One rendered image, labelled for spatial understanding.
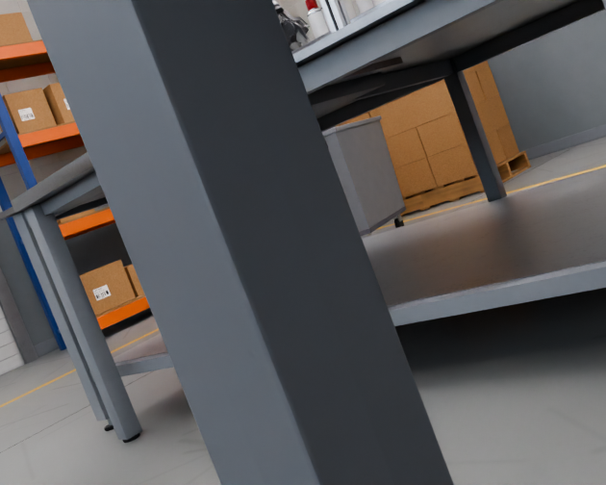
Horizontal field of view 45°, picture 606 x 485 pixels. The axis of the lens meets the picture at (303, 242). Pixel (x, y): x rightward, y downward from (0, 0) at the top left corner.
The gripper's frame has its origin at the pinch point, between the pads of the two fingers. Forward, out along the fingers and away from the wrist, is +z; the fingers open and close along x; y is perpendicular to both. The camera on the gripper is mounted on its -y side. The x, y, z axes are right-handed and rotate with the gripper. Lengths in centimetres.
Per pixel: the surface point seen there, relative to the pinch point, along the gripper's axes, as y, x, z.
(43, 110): 139, 255, -243
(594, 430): -82, -26, 123
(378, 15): -65, -48, 42
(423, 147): 317, 152, -35
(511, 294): -61, -22, 97
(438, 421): -73, 5, 105
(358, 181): 179, 131, -19
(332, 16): -15.7, -20.8, 8.1
